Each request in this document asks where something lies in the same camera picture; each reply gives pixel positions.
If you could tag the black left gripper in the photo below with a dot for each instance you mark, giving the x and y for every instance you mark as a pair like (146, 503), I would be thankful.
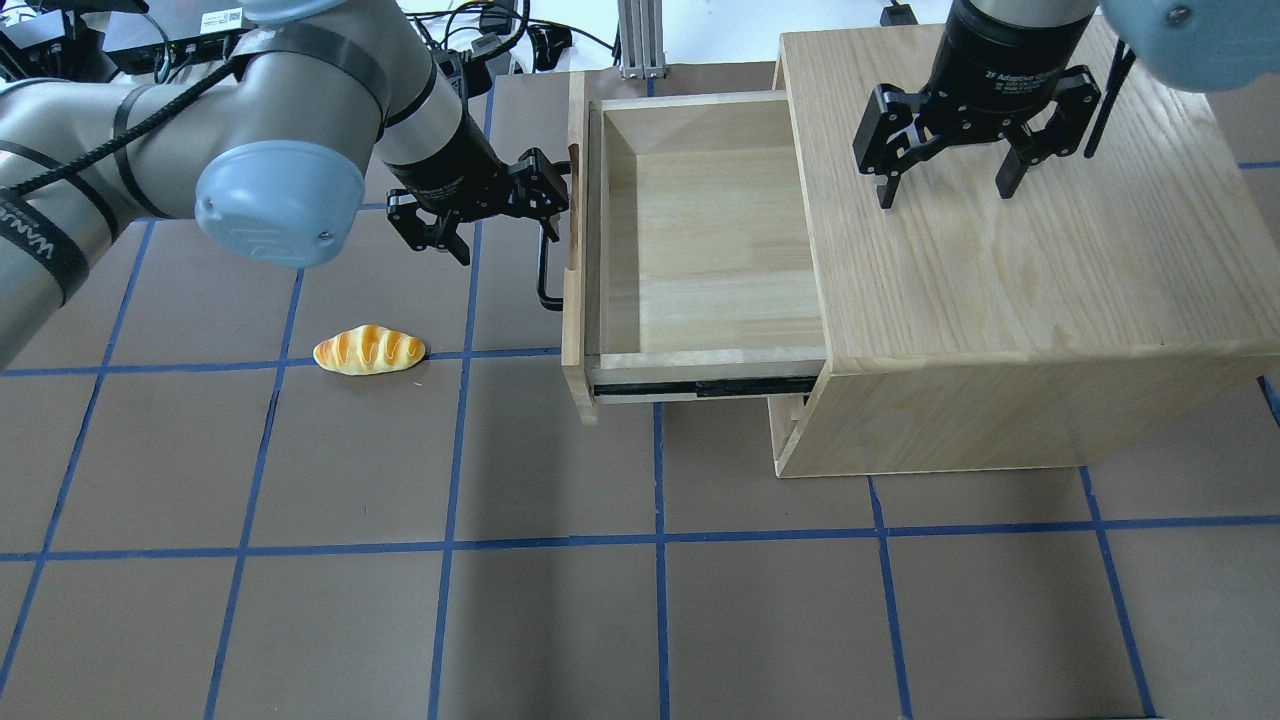
(458, 172)

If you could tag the light wooden drawer cabinet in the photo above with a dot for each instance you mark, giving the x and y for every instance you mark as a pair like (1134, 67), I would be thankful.
(968, 332)

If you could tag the toy bread loaf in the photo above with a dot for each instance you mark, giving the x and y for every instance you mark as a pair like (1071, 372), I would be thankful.
(369, 350)

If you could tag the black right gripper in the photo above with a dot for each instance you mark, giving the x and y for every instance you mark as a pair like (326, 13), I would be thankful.
(988, 62)

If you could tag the aluminium frame post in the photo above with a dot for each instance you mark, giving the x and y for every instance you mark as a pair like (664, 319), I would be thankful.
(640, 46)

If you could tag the wooden drawer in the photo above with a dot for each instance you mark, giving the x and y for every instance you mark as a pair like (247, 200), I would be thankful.
(689, 274)

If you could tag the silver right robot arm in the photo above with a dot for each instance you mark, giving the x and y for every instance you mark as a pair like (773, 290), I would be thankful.
(1195, 46)

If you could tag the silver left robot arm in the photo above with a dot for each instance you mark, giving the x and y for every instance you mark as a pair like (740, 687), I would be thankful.
(267, 153)

